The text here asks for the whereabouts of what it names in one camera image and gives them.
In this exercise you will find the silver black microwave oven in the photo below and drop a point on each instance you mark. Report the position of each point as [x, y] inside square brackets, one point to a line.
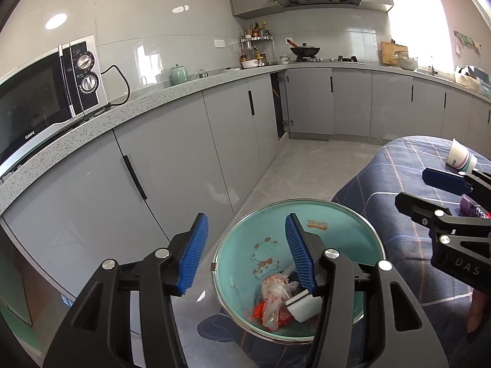
[34, 103]

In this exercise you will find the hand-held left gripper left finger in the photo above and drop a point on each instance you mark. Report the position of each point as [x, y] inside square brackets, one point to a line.
[193, 255]

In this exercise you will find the light blue storage box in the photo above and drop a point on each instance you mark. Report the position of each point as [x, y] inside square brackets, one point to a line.
[485, 82]

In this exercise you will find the white bowl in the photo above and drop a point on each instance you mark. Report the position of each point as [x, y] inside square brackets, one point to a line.
[249, 64]

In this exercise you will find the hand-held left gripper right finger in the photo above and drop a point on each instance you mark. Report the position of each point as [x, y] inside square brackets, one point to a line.
[301, 255]

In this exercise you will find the small metal container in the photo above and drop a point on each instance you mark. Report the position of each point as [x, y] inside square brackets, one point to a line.
[203, 73]

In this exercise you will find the purple snack packet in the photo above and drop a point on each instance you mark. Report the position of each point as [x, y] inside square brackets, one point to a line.
[473, 206]

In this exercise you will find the bright kitchen window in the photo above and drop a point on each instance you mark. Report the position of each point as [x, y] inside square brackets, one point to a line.
[418, 27]

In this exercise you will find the red plastic bag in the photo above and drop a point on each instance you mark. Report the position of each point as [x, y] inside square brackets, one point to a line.
[257, 312]

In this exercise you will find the wooden cutting board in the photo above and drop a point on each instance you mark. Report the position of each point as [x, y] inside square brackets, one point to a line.
[387, 51]

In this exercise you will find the gas stove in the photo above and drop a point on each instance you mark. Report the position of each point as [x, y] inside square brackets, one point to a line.
[337, 60]

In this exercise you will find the small white pot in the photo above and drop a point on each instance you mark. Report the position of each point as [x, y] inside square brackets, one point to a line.
[284, 59]

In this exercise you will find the metal corner spice rack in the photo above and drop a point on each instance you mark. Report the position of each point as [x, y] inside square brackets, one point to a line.
[256, 42]

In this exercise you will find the hanging dish cloths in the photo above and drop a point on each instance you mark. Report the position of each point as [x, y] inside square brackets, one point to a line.
[468, 41]

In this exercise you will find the clear plastic bag pink print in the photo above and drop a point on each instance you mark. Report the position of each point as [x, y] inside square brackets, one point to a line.
[274, 295]

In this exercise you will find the white dish rack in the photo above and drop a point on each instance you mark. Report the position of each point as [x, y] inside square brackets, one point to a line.
[468, 78]

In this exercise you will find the metal sink faucet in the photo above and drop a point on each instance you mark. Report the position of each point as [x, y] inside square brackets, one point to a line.
[434, 67]

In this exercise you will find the person's right hand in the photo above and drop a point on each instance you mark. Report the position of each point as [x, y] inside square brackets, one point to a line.
[478, 310]

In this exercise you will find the teal ceramic jar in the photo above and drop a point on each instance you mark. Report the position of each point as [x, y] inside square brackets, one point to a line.
[179, 75]

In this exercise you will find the black wok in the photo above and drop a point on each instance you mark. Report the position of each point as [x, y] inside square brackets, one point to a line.
[305, 50]

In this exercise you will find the black mesh scrubber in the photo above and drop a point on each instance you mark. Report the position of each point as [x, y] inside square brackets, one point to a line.
[289, 275]

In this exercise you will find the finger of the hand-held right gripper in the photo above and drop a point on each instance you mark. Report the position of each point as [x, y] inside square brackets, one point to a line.
[422, 209]
[443, 179]

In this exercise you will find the blue plaid tablecloth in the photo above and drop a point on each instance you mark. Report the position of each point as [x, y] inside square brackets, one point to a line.
[406, 276]

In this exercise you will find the teal cartoon print waste bin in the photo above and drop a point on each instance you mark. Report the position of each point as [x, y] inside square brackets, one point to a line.
[241, 253]

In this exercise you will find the pastel striped white cup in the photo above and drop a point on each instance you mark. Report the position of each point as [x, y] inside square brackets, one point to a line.
[460, 155]

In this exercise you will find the white wall switch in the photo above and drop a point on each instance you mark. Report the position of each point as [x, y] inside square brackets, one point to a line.
[219, 43]

